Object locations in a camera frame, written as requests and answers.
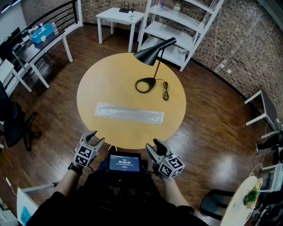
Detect small light round table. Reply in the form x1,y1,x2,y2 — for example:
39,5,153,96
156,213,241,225
220,176,264,226

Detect person's right forearm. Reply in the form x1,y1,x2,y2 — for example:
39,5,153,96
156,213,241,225
159,176,191,208

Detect black desk lamp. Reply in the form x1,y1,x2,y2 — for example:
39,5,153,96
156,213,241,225
134,37,177,94

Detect person's left forearm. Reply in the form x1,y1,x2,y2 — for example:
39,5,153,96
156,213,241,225
54,169,84,198

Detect black railing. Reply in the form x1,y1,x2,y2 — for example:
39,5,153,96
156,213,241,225
24,0,79,31

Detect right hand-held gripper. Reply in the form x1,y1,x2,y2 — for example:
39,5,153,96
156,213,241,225
145,138,185,178

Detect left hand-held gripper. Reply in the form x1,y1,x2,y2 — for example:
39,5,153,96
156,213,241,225
73,130,106,170

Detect black wristwatch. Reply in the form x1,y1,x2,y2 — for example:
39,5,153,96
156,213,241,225
67,162,84,176

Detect black monitor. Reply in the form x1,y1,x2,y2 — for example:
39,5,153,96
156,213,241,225
0,27,22,60

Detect black router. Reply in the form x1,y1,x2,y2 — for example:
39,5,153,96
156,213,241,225
119,1,135,14

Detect clear plastic bag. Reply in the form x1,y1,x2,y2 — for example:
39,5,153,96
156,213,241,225
94,102,165,124

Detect person in dark clothes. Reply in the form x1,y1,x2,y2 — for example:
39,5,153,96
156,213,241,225
26,158,210,226

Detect black chest-mounted screen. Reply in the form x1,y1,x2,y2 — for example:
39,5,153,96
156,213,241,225
105,151,142,177

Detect white side table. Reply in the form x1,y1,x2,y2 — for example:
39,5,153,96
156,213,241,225
244,90,280,139

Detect green potted plant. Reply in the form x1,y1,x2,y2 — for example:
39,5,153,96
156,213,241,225
242,184,260,209

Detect white shelf unit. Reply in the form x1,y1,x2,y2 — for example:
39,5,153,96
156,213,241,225
137,0,225,72

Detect black office chair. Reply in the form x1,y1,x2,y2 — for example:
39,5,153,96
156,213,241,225
0,81,42,152

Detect white low table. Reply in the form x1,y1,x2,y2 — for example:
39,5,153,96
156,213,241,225
16,182,59,226

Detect black lamp cable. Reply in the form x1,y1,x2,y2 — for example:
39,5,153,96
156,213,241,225
154,79,170,101

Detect blue plastic tray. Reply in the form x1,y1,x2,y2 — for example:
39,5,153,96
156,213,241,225
29,23,54,44

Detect white square table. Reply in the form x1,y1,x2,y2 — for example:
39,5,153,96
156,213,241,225
96,7,145,53

